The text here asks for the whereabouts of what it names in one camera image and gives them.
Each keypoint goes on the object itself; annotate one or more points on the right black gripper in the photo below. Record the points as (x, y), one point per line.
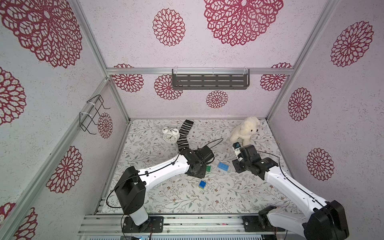
(240, 165)

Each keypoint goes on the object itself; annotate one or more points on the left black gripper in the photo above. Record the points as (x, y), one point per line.
(202, 175)

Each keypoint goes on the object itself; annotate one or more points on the dark blue small lego brick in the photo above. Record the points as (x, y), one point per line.
(202, 184)

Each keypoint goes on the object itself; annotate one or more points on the light blue long lego brick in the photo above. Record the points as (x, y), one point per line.
(223, 167)

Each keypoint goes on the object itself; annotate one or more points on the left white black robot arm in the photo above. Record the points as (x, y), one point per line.
(132, 186)

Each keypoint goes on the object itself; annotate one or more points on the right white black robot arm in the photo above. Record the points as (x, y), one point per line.
(320, 219)

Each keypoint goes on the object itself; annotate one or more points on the black grey striped sock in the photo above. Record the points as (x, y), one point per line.
(182, 142)

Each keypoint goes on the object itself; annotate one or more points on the white teddy bear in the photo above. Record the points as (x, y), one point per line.
(245, 131)

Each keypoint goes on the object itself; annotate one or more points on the white alarm clock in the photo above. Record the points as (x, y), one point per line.
(170, 135)

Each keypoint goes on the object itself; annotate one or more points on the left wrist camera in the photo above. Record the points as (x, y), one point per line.
(205, 155)

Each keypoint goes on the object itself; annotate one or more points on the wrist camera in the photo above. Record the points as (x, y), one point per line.
(205, 155)
(237, 151)

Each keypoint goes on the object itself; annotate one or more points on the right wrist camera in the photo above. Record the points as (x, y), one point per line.
(237, 151)

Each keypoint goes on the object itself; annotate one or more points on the grey wall shelf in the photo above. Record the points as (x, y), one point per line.
(210, 81)

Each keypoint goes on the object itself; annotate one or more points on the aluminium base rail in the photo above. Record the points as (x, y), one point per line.
(178, 224)

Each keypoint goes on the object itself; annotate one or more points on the black wire wall rack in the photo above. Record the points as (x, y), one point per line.
(87, 117)

